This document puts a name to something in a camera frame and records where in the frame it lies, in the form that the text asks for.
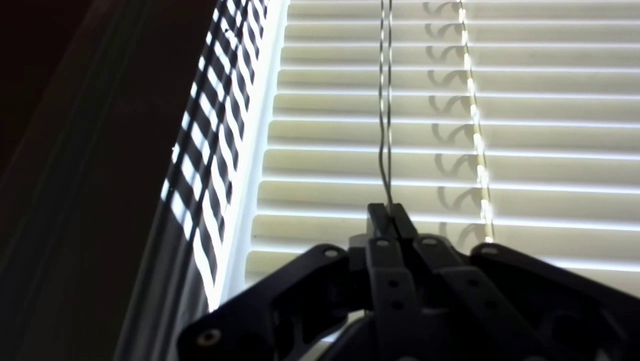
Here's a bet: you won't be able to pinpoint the white blind pull cord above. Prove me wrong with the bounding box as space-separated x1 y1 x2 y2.
376 0 397 209

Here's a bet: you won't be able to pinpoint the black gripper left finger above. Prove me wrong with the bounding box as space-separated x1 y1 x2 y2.
177 203 428 361

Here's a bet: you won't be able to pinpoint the white window blinds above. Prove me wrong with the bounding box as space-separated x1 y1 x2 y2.
245 0 640 292

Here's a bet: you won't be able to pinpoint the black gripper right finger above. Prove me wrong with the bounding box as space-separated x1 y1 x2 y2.
386 204 640 361

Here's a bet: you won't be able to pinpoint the white window frame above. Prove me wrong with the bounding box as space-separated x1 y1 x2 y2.
113 0 282 361

